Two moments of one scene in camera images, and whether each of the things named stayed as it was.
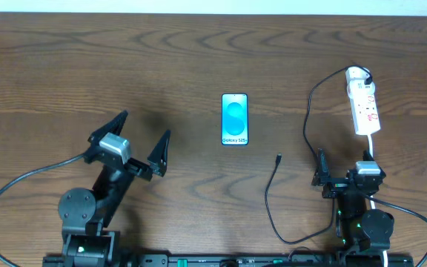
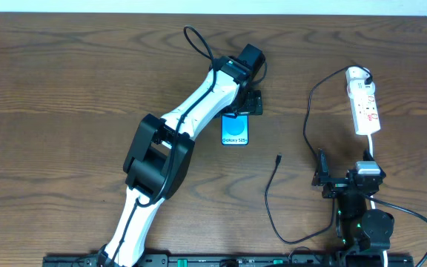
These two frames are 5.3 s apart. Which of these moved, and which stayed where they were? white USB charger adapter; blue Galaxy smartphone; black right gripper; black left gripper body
Moved: black left gripper body
Stayed: white USB charger adapter; blue Galaxy smartphone; black right gripper
